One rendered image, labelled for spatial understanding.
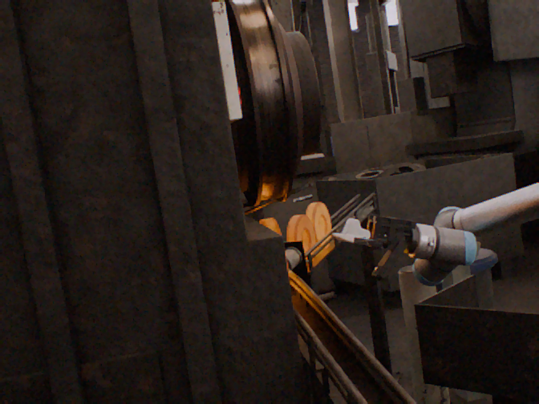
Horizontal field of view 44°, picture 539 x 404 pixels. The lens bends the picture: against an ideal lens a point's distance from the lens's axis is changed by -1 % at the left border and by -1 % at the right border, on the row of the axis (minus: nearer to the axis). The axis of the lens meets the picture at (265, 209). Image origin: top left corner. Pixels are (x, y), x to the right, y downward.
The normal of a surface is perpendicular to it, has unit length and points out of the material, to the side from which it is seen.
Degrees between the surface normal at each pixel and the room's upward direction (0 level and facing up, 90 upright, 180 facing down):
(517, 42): 90
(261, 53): 71
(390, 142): 90
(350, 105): 90
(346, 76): 90
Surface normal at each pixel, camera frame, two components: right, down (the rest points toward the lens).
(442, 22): -0.85, 0.21
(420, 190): 0.41, 0.03
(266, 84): 0.16, 0.01
